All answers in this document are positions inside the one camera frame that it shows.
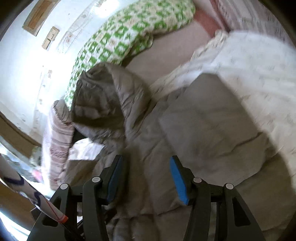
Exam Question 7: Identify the white floral bed sheet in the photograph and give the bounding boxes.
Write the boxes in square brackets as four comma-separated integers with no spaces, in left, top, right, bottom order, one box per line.
[68,30,296,186]

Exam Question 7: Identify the green white checkered pillow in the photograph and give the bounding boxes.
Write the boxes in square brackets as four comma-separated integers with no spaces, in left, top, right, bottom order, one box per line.
[64,0,196,112]

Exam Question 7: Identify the brown quilted blanket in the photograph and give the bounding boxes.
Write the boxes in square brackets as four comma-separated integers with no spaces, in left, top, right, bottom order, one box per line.
[67,62,292,241]

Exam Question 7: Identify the wooden picture frame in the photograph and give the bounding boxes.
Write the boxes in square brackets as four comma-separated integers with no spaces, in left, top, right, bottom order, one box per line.
[22,0,61,37]

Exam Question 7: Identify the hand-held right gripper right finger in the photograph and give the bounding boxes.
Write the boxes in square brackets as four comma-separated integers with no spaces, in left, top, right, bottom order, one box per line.
[170,156,266,241]

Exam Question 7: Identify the striped floral bolster pillow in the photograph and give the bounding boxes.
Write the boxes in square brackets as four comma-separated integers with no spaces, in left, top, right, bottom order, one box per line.
[217,0,285,40]
[43,100,75,189]

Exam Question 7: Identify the beige bed cover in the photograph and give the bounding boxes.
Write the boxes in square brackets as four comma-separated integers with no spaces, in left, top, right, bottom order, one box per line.
[122,22,213,93]

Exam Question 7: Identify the white red baseball bat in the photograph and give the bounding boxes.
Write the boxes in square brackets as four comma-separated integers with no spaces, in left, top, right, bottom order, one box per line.
[0,153,69,223]

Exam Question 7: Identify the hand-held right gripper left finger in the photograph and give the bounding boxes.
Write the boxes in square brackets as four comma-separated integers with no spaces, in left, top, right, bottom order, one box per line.
[26,155,123,241]

